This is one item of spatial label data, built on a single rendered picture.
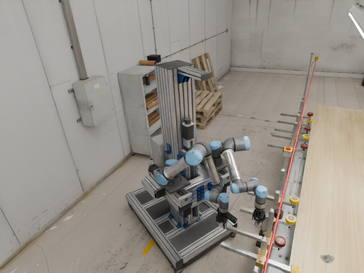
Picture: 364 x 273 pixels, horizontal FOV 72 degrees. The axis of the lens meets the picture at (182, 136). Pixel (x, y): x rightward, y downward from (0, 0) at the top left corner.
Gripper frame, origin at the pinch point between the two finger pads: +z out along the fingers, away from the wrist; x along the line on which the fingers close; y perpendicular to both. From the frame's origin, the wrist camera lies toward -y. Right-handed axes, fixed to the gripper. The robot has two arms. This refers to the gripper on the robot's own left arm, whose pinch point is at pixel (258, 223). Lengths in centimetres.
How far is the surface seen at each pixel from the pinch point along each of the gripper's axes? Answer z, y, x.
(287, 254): 38.6, -14.0, 24.3
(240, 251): 4.6, 25.5, -6.1
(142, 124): 30, -161, -226
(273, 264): 4.6, 25.3, 16.2
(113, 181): 100, -86, -241
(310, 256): 10.6, 4.4, 37.4
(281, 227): 39, -40, 16
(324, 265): 10.6, 7.8, 46.2
